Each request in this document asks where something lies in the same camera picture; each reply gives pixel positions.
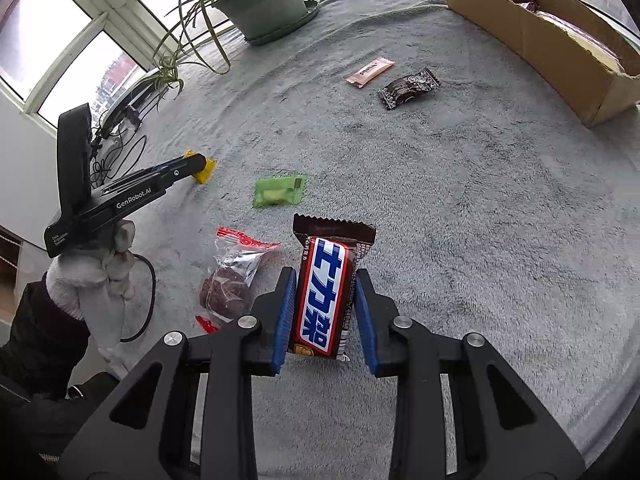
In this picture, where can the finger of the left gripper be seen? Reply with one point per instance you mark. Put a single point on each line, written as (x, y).
(179, 168)

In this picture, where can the sliced bread package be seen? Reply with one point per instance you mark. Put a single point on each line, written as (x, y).
(596, 47)

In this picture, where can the blue red snickers bar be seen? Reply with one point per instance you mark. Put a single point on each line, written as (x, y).
(332, 249)

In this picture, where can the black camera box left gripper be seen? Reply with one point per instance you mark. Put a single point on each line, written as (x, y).
(73, 150)

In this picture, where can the pink wafer snack packet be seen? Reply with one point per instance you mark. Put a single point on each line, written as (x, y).
(370, 71)

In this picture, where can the green plant pot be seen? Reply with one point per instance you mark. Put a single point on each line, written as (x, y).
(258, 18)

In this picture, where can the red clear dried fruit bag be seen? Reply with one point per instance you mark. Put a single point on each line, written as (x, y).
(226, 294)

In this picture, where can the grey towel blanket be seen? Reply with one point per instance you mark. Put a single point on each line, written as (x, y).
(496, 210)

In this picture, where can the brown cardboard box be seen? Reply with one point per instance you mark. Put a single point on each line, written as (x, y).
(594, 92)

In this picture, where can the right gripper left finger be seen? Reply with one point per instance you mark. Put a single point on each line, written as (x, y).
(185, 410)

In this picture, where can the light green candy packet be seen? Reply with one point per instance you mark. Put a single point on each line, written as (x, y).
(287, 190)

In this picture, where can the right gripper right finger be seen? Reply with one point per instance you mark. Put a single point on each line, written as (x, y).
(461, 410)

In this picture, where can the white gloved left hand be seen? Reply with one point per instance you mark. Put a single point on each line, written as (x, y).
(91, 283)

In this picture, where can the black white cookie packet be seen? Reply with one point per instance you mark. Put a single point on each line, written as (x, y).
(408, 87)

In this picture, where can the yellow candy packet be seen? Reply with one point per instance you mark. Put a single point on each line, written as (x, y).
(202, 176)

